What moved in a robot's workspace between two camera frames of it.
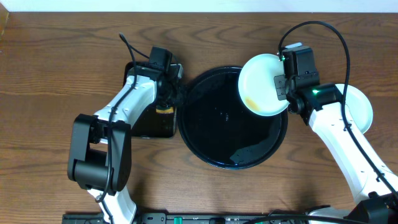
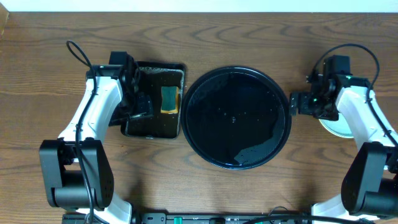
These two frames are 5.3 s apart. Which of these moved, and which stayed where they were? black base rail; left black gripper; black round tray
Moved: left black gripper
Stayed: black base rail; black round tray
